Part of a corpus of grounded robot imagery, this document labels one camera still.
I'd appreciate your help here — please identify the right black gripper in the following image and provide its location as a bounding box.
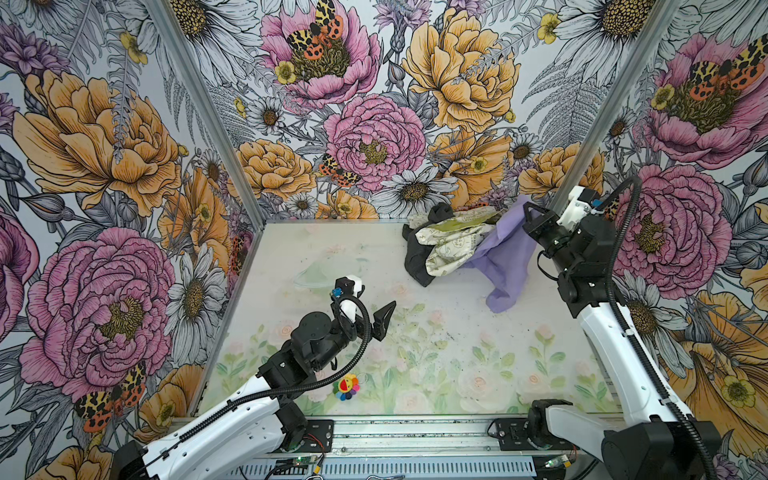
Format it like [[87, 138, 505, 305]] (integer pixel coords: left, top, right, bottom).
[[523, 201, 581, 272]]

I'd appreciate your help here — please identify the purple cloth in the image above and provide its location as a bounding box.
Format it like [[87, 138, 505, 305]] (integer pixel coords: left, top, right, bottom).
[[464, 195, 536, 313]]

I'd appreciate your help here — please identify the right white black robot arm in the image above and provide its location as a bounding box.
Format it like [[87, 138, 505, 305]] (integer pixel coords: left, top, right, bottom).
[[523, 202, 721, 479]]

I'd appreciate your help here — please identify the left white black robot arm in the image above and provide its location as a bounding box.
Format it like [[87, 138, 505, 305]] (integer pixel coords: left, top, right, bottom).
[[109, 293, 397, 479]]

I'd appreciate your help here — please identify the dark grey cloth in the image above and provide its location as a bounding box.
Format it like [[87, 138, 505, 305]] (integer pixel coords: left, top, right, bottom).
[[402, 203, 454, 287]]

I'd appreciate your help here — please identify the green white printed cloth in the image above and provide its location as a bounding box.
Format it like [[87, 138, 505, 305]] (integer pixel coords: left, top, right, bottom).
[[416, 206, 498, 277]]

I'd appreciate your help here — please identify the colourful flower sticker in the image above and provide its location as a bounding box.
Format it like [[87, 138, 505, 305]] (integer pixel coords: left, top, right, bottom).
[[334, 374, 360, 402]]

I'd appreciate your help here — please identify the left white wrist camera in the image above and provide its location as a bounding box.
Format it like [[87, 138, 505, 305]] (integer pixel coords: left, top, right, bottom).
[[331, 275, 364, 323]]

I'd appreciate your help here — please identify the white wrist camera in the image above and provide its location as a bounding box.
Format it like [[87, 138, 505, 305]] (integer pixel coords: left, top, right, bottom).
[[331, 275, 364, 323], [557, 185, 601, 232]]

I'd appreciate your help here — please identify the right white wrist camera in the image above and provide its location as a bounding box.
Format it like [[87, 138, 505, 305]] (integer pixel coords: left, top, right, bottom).
[[557, 185, 601, 232]]

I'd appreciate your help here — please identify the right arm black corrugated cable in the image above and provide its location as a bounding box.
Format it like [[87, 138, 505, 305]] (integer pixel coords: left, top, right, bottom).
[[599, 174, 720, 480]]

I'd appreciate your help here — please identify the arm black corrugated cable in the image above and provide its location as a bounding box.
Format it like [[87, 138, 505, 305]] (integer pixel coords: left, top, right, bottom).
[[599, 174, 720, 480], [143, 293, 374, 463]]

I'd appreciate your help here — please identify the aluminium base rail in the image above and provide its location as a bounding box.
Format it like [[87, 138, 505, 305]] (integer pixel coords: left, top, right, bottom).
[[227, 413, 601, 480]]

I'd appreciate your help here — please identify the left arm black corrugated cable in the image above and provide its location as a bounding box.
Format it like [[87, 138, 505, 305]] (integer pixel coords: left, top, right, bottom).
[[143, 293, 374, 463]]

